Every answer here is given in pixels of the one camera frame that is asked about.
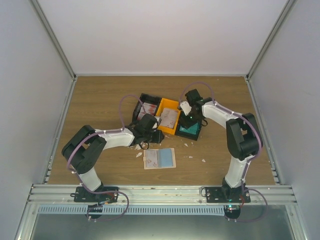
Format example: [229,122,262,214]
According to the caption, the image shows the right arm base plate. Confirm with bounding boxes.
[200,185,251,220]

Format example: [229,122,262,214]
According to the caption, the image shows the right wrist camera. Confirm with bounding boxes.
[178,101,192,116]

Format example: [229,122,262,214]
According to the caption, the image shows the right black card bin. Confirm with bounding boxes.
[174,121,202,141]

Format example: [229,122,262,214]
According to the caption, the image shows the black card bin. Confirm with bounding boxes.
[132,93,162,122]
[174,121,202,141]

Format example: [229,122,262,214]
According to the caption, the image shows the teal card stack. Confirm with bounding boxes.
[179,123,199,136]

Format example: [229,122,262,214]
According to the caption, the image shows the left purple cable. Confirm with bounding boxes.
[66,94,141,191]

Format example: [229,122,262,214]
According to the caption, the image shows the white patterned card stack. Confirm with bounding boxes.
[159,107,179,129]

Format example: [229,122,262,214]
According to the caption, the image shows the left aluminium frame post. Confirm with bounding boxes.
[29,0,77,81]

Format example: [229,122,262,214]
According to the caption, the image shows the left black card bin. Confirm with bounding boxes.
[132,93,162,122]

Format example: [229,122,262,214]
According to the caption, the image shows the purple cable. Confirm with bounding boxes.
[180,81,265,191]
[66,94,141,191]

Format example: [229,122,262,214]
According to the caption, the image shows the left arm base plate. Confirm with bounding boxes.
[70,185,119,220]

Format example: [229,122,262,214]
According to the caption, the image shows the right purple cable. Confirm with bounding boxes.
[180,81,265,191]

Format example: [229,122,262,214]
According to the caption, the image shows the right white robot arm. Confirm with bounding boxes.
[178,89,263,203]

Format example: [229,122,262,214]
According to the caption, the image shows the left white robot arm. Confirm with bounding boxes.
[61,113,164,202]

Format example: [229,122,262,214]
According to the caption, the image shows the red card stack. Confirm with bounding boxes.
[137,102,157,120]

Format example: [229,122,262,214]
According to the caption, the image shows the slotted cable duct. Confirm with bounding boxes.
[38,204,225,216]

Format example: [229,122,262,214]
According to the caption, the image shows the right aluminium frame post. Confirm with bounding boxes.
[245,0,297,82]

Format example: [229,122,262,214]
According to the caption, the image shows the aluminium front rail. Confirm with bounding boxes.
[27,184,297,205]

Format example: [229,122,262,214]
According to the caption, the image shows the aluminium frame post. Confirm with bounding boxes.
[29,0,77,81]
[245,0,297,82]

